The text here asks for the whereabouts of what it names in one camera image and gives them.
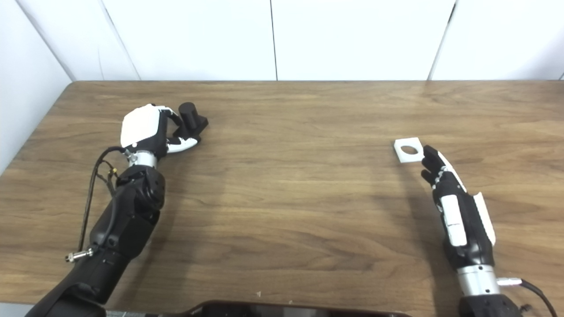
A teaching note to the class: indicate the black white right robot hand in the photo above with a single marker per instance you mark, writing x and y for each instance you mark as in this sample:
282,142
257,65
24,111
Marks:
473,237

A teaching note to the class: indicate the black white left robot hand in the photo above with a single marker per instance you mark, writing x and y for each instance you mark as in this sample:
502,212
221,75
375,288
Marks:
139,125

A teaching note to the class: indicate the white square piece with hole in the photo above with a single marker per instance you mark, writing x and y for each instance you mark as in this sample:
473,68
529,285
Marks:
400,145

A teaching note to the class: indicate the black peg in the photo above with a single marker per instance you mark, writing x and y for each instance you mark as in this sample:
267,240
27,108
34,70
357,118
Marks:
190,115

